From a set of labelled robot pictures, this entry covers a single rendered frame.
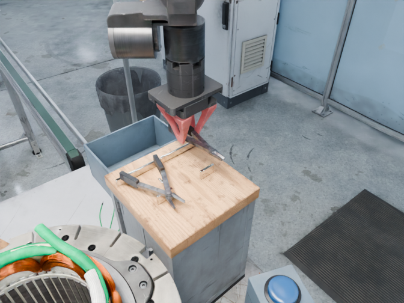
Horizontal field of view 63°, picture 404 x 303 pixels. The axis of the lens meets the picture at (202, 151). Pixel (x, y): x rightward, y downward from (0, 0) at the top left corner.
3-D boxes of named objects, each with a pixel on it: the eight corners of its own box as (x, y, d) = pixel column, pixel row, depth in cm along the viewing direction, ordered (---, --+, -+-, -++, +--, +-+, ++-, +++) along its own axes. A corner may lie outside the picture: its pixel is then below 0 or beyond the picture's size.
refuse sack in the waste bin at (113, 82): (95, 125, 219) (83, 77, 197) (146, 106, 238) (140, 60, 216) (122, 155, 196) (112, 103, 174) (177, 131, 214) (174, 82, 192)
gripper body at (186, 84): (147, 101, 51) (142, 56, 47) (198, 80, 56) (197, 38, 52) (172, 120, 48) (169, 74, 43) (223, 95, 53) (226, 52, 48)
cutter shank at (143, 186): (137, 187, 54) (136, 184, 53) (139, 184, 54) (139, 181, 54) (169, 198, 52) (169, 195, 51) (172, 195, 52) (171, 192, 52)
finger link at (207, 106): (160, 137, 58) (155, 90, 52) (192, 121, 61) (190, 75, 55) (184, 157, 54) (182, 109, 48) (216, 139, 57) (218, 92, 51)
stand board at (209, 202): (106, 185, 60) (103, 175, 59) (187, 143, 70) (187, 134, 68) (171, 259, 48) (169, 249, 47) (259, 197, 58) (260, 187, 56)
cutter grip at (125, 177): (119, 179, 56) (118, 172, 55) (123, 177, 56) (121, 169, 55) (137, 189, 54) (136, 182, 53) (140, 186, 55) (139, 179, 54)
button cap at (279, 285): (276, 310, 43) (277, 306, 43) (263, 282, 46) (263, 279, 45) (303, 301, 44) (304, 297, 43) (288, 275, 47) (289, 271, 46)
